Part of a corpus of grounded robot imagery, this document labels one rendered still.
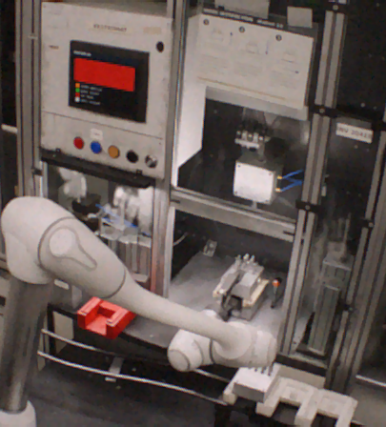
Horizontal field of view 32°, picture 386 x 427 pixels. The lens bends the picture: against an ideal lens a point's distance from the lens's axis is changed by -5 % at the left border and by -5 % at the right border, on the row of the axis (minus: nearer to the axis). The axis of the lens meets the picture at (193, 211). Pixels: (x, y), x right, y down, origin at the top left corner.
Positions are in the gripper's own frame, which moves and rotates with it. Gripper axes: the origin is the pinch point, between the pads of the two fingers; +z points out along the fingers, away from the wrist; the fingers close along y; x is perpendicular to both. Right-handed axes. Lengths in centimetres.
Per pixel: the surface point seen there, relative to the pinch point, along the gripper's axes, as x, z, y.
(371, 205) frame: -37, -13, 45
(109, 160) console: 38, -14, 38
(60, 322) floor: 111, 60, -101
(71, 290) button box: 44, -27, -2
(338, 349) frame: -37.6, -13.2, -1.7
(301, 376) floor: -13, 83, -101
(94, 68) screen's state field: 42, -17, 66
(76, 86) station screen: 48, -17, 60
